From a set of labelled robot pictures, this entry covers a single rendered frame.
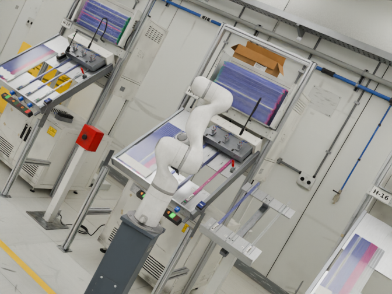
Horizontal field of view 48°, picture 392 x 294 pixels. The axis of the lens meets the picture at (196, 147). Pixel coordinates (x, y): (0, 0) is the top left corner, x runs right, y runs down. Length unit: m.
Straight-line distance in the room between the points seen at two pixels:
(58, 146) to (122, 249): 1.77
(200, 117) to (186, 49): 3.09
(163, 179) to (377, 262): 1.30
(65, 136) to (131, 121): 1.71
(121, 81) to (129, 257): 2.09
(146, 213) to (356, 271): 1.19
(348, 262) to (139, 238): 1.17
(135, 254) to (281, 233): 2.57
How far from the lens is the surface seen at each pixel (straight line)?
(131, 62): 3.91
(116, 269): 2.17
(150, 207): 2.08
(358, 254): 2.68
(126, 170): 2.90
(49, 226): 3.43
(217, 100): 2.21
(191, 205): 2.70
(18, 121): 4.06
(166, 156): 2.02
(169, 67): 5.22
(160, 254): 3.12
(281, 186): 4.49
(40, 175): 3.81
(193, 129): 2.10
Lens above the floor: 1.36
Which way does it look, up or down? 6 degrees down
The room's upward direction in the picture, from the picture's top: 28 degrees clockwise
